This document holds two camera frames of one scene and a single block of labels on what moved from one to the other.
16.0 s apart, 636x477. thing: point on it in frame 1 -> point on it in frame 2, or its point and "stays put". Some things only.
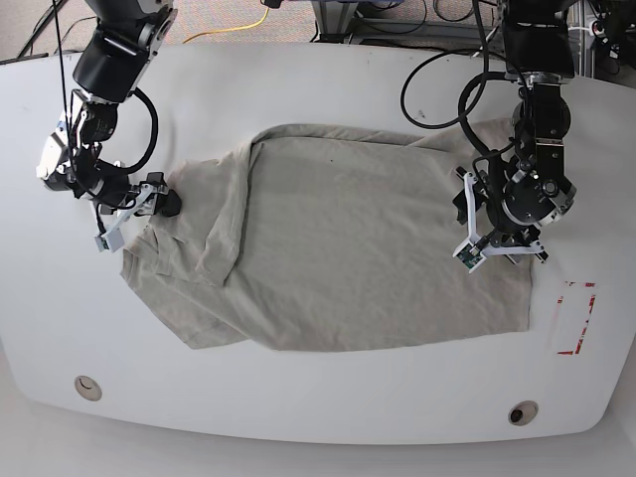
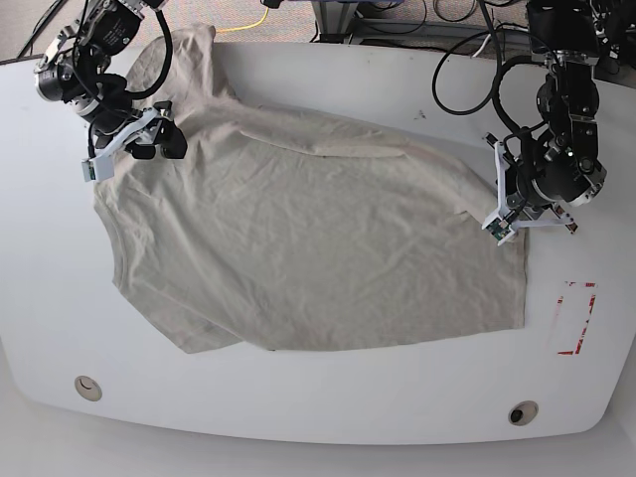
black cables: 462,116 -> 497,76
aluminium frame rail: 336,23 stays put
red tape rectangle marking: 559,300 stays put
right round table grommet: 522,412 stays put
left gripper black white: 119,195 -> 147,128
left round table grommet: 87,388 stays put
